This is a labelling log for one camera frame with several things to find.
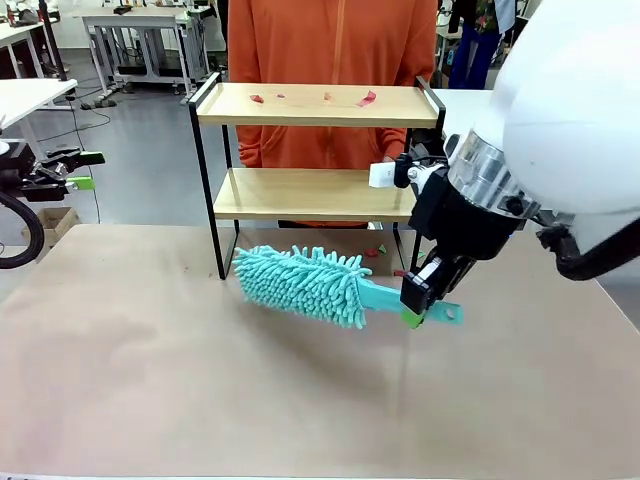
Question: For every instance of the teal microfiber duster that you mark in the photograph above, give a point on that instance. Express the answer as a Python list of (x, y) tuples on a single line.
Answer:
[(300, 280)]

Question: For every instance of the black stand pole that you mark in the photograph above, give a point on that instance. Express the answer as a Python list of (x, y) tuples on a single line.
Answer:
[(54, 45)]

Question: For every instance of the person's left forearm orange sleeve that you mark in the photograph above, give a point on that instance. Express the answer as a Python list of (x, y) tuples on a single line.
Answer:
[(392, 147)]

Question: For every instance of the person's right forearm orange sleeve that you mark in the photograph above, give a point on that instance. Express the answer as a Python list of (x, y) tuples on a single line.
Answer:
[(250, 147)]

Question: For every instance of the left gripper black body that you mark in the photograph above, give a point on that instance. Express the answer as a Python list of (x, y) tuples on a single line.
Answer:
[(20, 172)]

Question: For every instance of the black frame wooden two-tier shelf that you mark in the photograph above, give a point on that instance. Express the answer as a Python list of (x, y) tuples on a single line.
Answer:
[(320, 112)]

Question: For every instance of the white table with rounded corner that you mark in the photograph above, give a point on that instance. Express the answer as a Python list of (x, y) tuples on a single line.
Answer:
[(465, 105)]

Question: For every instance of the person in blue trousers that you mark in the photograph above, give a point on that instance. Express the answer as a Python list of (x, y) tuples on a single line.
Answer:
[(475, 50)]

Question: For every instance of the person in dark clothes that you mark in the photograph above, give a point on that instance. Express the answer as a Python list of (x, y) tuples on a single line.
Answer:
[(222, 30)]

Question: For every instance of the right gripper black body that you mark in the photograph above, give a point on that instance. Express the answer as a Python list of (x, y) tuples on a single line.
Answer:
[(460, 225)]

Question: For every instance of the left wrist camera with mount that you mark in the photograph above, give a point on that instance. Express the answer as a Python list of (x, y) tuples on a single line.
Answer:
[(3, 148)]

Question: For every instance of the large red paper scrap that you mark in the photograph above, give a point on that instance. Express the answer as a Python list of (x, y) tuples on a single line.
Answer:
[(366, 100)]

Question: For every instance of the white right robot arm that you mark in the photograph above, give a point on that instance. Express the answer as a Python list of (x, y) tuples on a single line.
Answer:
[(575, 100)]

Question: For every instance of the grey metal frame desk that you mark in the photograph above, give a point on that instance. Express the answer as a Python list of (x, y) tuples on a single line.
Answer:
[(135, 20)]

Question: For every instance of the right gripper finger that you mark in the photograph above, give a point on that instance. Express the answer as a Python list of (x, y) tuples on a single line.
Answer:
[(417, 295), (455, 272)]

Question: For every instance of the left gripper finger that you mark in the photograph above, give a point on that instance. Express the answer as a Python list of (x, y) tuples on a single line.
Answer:
[(82, 183), (75, 157)]

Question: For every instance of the white side table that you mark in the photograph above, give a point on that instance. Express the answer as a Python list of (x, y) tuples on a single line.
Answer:
[(25, 97)]

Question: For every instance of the white desk with clutter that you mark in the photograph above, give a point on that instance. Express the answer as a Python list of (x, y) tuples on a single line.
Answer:
[(20, 32)]

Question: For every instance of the person in orange hoodie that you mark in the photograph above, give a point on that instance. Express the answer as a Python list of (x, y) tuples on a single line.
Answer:
[(325, 50)]

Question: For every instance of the cardboard box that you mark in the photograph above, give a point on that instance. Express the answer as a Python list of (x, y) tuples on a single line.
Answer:
[(55, 220)]

